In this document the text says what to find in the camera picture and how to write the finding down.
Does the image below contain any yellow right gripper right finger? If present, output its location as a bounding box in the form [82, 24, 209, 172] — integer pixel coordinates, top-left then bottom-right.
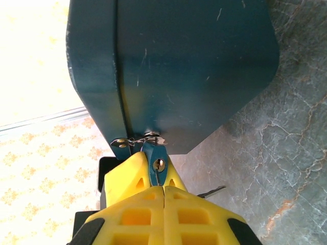
[165, 186, 262, 245]

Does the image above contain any blue padlock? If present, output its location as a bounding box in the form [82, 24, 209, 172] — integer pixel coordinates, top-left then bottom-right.
[141, 141, 170, 187]

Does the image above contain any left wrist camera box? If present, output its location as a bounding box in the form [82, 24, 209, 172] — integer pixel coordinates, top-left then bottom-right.
[96, 156, 121, 213]

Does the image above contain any silver key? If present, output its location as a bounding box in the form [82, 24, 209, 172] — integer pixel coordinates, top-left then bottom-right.
[198, 185, 227, 199]

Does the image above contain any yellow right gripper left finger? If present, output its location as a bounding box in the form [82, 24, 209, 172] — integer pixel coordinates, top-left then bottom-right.
[73, 186, 165, 245]

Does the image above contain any silver hasp latch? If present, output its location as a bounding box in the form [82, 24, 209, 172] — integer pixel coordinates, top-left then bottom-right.
[110, 129, 169, 150]

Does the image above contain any dark teal metal box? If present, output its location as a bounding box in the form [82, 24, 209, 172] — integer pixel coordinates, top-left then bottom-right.
[65, 0, 281, 160]

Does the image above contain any aluminium frame post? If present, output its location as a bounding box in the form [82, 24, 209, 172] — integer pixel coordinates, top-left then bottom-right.
[0, 106, 87, 134]

